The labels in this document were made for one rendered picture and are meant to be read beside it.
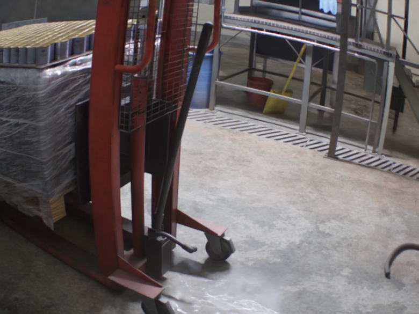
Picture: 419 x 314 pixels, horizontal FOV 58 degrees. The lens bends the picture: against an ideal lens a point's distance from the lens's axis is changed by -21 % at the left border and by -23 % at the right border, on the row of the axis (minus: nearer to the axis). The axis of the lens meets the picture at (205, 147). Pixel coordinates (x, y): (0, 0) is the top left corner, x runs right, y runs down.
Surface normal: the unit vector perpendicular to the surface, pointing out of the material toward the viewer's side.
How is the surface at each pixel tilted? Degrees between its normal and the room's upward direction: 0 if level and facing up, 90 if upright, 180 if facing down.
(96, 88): 90
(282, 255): 0
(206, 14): 90
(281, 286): 0
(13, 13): 90
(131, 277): 0
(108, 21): 90
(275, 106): 120
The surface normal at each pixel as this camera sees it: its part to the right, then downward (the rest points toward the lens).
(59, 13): -0.45, 0.30
